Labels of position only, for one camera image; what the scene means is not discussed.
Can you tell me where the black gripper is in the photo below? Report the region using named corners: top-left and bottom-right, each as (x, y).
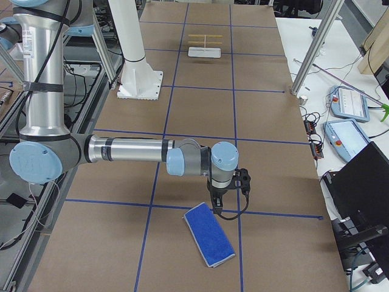
top-left (207, 179), bottom-right (235, 215)

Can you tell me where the blue grey-edged towel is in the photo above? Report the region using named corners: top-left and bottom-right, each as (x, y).
top-left (183, 202), bottom-right (235, 268)

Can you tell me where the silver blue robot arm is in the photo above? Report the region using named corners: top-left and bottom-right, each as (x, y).
top-left (9, 1), bottom-right (249, 214)
top-left (1, 16), bottom-right (22, 50)

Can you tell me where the white wooden towel rack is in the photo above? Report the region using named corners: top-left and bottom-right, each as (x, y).
top-left (188, 34), bottom-right (223, 58)

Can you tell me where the lower black orange adapter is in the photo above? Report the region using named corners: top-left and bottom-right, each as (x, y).
top-left (309, 142), bottom-right (324, 160)

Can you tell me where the black orange adapter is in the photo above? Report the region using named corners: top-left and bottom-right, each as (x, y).
top-left (303, 120), bottom-right (316, 135)
top-left (309, 142), bottom-right (324, 160)

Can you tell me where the upper black orange adapter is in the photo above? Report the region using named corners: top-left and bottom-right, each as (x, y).
top-left (303, 120), bottom-right (316, 135)

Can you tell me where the small silver cylinder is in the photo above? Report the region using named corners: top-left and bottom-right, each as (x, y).
top-left (298, 95), bottom-right (308, 106)

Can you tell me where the black monitor stand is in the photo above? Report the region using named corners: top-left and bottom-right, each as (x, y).
top-left (331, 218), bottom-right (388, 252)

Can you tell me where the lower teach pendant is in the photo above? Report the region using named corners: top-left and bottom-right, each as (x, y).
top-left (323, 118), bottom-right (371, 162)

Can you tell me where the teach pendant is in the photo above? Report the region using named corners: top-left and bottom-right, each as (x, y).
top-left (323, 118), bottom-right (371, 162)
top-left (329, 86), bottom-right (370, 122)

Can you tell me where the black laptop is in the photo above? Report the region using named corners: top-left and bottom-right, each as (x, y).
top-left (322, 142), bottom-right (388, 228)

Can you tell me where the upper teach pendant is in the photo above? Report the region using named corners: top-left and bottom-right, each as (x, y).
top-left (329, 86), bottom-right (370, 122)

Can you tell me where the green grabber stick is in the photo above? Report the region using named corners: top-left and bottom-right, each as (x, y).
top-left (312, 63), bottom-right (388, 122)

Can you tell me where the wooden board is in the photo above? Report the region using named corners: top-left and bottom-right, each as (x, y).
top-left (358, 8), bottom-right (388, 75)

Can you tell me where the black camera cable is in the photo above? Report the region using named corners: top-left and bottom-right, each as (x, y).
top-left (216, 190), bottom-right (250, 220)

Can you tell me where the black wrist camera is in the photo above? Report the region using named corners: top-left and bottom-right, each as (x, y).
top-left (235, 169), bottom-right (251, 196)

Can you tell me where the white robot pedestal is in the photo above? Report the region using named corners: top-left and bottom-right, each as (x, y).
top-left (109, 0), bottom-right (163, 100)

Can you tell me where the aluminium frame post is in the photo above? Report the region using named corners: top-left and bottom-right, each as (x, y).
top-left (291, 0), bottom-right (345, 96)

